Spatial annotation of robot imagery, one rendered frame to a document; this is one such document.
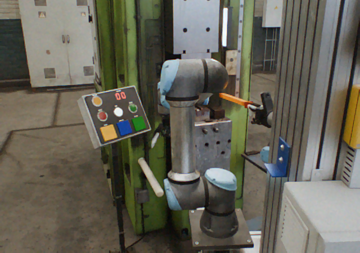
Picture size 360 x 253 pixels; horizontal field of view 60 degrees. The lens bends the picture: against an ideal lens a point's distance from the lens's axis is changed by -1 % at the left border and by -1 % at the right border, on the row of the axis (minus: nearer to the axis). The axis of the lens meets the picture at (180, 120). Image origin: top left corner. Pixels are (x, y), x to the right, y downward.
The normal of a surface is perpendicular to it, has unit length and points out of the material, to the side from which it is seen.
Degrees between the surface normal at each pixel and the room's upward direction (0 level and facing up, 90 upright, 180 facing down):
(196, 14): 90
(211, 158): 90
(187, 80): 84
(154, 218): 90
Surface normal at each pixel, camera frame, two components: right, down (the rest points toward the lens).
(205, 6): 0.34, 0.30
